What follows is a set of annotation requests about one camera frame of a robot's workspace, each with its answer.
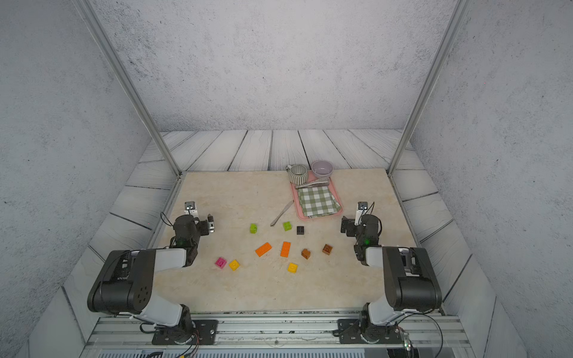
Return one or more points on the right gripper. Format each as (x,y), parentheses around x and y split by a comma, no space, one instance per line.
(351,222)

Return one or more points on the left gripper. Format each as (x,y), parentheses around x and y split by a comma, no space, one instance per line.
(204,228)

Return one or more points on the brown brick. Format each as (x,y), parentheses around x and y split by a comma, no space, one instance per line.
(327,249)
(306,254)

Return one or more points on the orange long brick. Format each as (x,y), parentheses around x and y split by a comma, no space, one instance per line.
(285,249)
(262,250)

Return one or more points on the yellow square brick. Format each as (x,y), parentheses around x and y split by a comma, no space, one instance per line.
(292,268)

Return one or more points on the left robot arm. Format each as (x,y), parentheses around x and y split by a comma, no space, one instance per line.
(125,282)

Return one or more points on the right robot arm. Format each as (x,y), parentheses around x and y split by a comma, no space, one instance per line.
(409,281)

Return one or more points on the green checkered cloth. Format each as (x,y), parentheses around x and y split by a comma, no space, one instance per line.
(318,202)

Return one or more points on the pink tray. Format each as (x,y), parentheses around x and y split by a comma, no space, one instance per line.
(298,208)

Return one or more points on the magenta small brick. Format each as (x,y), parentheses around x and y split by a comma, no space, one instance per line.
(221,262)

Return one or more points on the yellow small brick left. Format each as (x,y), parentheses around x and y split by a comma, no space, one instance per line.
(234,265)

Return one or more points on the metal tongs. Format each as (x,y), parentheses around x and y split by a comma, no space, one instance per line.
(325,181)

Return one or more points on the purple bowl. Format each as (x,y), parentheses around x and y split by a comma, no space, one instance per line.
(322,169)

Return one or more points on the ribbed grey cup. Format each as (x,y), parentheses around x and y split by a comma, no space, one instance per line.
(298,174)

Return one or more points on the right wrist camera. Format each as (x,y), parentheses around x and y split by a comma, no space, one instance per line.
(362,208)

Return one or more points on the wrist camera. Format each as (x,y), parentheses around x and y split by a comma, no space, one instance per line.
(191,208)
(362,208)

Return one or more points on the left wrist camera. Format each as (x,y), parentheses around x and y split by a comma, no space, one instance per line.
(191,208)

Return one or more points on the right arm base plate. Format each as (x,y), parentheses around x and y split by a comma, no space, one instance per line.
(351,331)

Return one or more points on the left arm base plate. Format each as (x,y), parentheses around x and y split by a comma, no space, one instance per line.
(194,332)

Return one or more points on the right aluminium frame post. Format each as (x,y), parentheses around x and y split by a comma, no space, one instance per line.
(440,57)

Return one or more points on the aluminium frame post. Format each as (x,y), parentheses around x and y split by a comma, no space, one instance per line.
(102,40)
(440,57)

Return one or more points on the aluminium front rail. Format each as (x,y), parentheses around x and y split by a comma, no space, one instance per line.
(282,334)

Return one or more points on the left aluminium frame post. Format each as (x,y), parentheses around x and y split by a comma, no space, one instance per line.
(102,40)

